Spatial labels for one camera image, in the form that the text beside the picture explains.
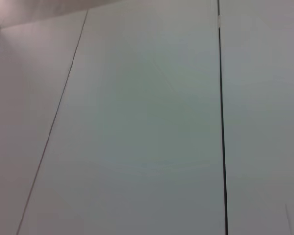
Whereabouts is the thin black wall cable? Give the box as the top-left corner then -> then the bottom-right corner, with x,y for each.
217,0 -> 229,235

